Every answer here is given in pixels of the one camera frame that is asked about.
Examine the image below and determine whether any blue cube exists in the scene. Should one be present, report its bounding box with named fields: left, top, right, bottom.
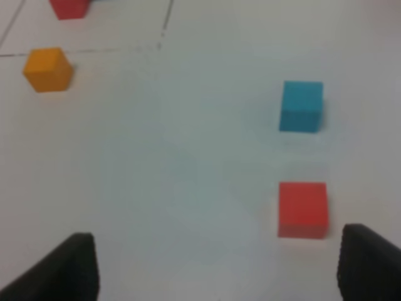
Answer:
left=279, top=81, right=324, bottom=133

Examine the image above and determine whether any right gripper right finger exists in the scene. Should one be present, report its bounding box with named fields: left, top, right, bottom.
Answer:
left=336, top=224, right=400, bottom=300

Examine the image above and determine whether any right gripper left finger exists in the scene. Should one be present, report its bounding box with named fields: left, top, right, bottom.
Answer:
left=1, top=233, right=100, bottom=300

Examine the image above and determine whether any red template cube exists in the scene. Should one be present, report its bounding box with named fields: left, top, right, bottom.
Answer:
left=49, top=0, right=91, bottom=20

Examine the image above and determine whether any orange cube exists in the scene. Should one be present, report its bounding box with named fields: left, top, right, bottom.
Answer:
left=23, top=48, right=74, bottom=93

